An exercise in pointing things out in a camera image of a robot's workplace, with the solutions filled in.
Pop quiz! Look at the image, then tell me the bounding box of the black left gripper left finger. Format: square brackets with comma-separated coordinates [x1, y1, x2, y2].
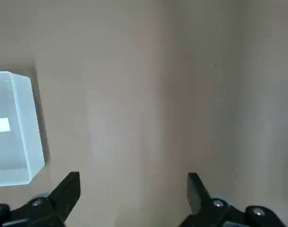
[0, 171, 81, 227]

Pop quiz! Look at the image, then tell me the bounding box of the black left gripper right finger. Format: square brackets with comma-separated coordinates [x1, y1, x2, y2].
[187, 172, 286, 227]

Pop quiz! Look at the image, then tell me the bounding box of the clear plastic bin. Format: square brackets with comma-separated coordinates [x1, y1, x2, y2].
[0, 70, 46, 188]

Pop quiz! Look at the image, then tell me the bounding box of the small white square label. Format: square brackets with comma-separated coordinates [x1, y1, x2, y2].
[0, 117, 11, 132]

